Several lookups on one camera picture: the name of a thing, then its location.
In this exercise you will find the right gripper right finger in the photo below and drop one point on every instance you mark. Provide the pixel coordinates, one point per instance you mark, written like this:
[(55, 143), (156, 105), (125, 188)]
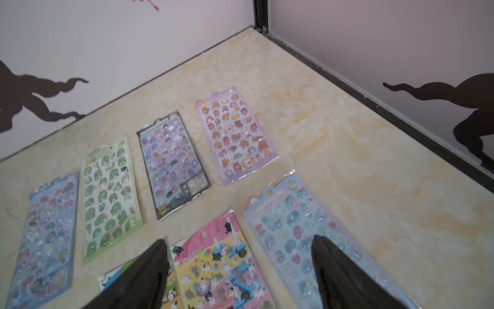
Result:
[(342, 283)]

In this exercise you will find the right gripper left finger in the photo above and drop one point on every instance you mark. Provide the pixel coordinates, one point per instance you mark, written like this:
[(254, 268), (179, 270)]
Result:
[(141, 285)]

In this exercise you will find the panda sticker sheet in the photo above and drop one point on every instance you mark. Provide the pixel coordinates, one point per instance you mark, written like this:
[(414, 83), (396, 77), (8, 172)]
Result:
[(171, 297)]

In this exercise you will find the pink cat sticker sheet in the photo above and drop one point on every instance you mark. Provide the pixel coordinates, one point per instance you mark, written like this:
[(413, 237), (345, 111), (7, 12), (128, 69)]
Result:
[(216, 268)]

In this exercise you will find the green dinosaur sticker sheet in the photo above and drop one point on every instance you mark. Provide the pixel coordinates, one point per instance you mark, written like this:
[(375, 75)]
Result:
[(111, 208)]

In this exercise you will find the light blue sticker sheet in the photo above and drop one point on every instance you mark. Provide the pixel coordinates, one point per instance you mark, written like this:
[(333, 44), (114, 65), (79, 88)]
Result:
[(285, 218)]

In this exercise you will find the purple white sticker sheet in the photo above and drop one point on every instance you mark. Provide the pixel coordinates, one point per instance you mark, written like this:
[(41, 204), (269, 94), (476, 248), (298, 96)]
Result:
[(44, 264)]

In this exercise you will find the dark purple sticker sheet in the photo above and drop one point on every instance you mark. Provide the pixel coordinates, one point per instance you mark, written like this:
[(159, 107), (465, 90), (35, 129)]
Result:
[(174, 169)]

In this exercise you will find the lilac 3D animal sticker sheet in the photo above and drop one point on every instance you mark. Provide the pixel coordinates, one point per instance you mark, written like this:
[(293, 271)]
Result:
[(236, 138)]

